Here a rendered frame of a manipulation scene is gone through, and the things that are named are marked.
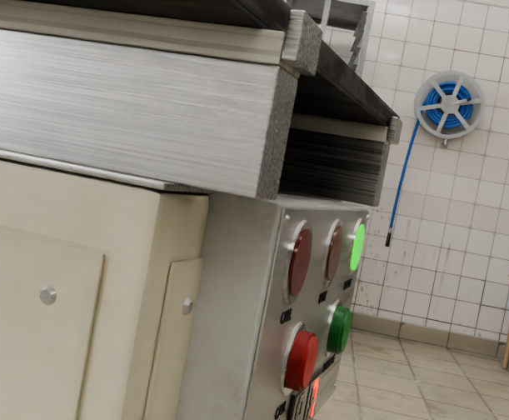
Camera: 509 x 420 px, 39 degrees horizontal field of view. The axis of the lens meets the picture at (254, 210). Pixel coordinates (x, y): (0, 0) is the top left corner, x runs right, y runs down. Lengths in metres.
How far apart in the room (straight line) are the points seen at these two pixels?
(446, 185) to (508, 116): 0.56
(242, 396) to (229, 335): 0.03
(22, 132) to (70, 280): 0.06
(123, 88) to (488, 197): 4.35
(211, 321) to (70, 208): 0.08
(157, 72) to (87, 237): 0.07
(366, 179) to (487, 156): 4.07
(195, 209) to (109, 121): 0.05
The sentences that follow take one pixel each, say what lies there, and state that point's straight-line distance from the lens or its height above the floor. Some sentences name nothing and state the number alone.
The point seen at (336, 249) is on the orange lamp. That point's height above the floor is 0.81.
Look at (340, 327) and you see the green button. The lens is 0.45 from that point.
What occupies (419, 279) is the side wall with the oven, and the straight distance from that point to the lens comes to 4.57.
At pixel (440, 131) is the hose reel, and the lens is 4.42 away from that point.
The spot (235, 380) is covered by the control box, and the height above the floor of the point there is 0.76.
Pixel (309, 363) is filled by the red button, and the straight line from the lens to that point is 0.37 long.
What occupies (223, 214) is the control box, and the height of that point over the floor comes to 0.83.
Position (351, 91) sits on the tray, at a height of 0.90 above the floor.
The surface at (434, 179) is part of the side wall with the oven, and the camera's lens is 4.54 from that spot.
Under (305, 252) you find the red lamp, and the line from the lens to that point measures 0.34.
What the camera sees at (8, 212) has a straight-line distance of 0.29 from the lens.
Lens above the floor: 0.85
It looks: 3 degrees down
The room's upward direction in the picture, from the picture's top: 10 degrees clockwise
